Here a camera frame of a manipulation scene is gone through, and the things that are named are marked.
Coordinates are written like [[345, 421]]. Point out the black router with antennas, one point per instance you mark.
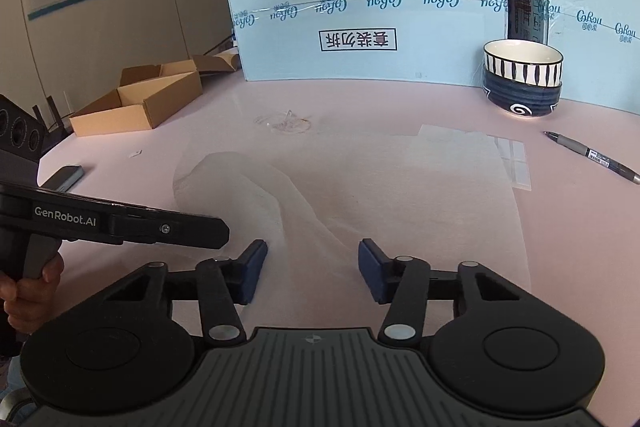
[[52, 122]]

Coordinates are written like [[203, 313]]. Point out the dark blue ceramic bowl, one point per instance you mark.
[[520, 101]]

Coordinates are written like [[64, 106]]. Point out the person's left hand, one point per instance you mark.
[[30, 302]]

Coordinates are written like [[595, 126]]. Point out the translucent white shopping bag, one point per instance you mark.
[[400, 197]]

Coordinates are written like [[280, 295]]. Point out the blue smartphone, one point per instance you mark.
[[65, 177]]

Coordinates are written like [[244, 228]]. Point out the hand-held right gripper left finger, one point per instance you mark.
[[255, 269]]

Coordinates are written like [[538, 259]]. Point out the black gel pen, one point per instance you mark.
[[592, 155]]

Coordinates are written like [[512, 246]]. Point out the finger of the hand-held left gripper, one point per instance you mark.
[[185, 229]]

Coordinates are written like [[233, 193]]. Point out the white striped ceramic bowl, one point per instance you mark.
[[522, 66]]

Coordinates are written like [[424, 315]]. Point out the open brown cardboard box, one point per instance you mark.
[[135, 104]]

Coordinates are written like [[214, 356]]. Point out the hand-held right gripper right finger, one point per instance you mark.
[[372, 269]]

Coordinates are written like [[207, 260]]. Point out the tan rubber band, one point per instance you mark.
[[306, 127]]

